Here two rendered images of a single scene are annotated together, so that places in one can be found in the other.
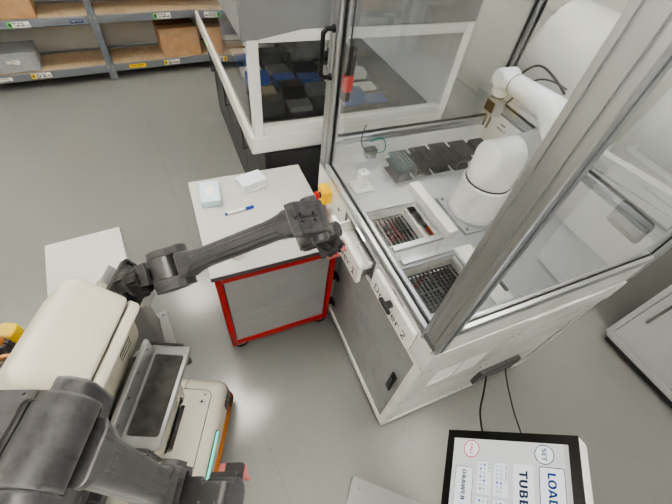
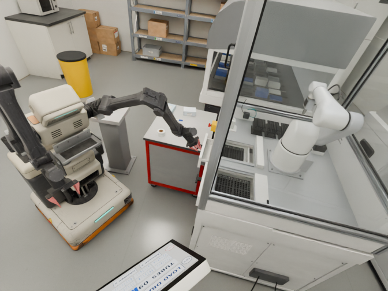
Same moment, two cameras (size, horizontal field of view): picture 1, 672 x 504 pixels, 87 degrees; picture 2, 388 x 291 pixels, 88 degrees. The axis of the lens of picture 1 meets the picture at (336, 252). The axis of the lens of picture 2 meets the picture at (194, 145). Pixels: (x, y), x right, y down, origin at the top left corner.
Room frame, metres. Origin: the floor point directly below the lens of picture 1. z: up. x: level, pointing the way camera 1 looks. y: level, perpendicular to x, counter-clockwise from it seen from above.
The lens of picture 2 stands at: (-0.02, -0.65, 1.95)
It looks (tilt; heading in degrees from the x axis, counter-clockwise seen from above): 42 degrees down; 36
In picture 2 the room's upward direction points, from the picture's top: 9 degrees clockwise
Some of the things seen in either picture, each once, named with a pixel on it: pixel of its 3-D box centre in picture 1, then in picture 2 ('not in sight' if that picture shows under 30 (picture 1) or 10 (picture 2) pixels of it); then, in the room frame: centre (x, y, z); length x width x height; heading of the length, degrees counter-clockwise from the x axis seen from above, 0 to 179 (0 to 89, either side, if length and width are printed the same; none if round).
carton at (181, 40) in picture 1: (177, 36); not in sight; (4.15, 2.12, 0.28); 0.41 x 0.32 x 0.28; 125
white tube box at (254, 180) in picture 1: (251, 181); (189, 111); (1.37, 0.48, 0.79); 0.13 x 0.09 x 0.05; 134
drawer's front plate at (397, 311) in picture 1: (391, 307); (202, 182); (0.71, -0.23, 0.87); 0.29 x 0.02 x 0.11; 29
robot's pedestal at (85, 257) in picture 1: (120, 307); (116, 140); (0.78, 0.99, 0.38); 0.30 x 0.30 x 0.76; 35
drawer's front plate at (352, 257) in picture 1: (344, 247); (202, 149); (0.96, -0.03, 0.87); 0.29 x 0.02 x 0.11; 29
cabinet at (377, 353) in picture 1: (426, 287); (252, 204); (1.17, -0.52, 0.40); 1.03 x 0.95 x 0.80; 29
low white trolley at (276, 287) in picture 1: (265, 261); (181, 152); (1.19, 0.38, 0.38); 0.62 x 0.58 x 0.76; 29
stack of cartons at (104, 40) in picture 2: not in sight; (99, 33); (2.56, 4.41, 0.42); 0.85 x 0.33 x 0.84; 125
